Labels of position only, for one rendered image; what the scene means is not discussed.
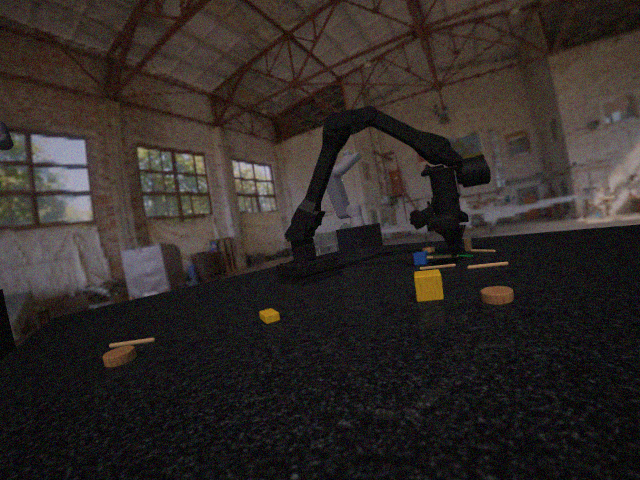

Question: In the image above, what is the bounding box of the green string with wooden stick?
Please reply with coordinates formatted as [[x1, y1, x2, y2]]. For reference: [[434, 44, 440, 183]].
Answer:
[[427, 253, 473, 259]]

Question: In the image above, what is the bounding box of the small yellow block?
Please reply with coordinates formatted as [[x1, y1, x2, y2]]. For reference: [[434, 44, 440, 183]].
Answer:
[[259, 309, 280, 324]]

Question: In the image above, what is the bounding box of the yellow cube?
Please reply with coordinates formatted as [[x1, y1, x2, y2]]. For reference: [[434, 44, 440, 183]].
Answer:
[[414, 269, 444, 302]]

